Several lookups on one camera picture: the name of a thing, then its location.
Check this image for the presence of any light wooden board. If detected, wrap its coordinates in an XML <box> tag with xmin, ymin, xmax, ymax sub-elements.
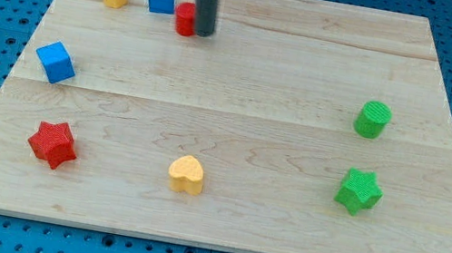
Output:
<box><xmin>0</xmin><ymin>0</ymin><xmax>452</xmax><ymax>253</ymax></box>

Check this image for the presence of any red cylinder block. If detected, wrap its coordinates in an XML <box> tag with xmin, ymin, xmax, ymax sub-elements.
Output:
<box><xmin>174</xmin><ymin>2</ymin><xmax>196</xmax><ymax>36</ymax></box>

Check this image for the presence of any red star block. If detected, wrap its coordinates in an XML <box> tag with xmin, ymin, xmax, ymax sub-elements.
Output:
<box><xmin>27</xmin><ymin>122</ymin><xmax>76</xmax><ymax>170</ymax></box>

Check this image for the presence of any blue cube block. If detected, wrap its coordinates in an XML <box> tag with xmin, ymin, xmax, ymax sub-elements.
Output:
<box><xmin>35</xmin><ymin>42</ymin><xmax>75</xmax><ymax>84</ymax></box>

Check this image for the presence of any yellow heart block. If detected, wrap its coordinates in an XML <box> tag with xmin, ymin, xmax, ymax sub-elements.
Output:
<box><xmin>168</xmin><ymin>155</ymin><xmax>204</xmax><ymax>196</ymax></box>

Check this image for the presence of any green cylinder block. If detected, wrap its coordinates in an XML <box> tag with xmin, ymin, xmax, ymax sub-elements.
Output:
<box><xmin>353</xmin><ymin>101</ymin><xmax>393</xmax><ymax>139</ymax></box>

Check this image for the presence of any green star block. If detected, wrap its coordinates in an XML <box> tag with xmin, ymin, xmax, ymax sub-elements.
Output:
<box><xmin>334</xmin><ymin>168</ymin><xmax>383</xmax><ymax>216</ymax></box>

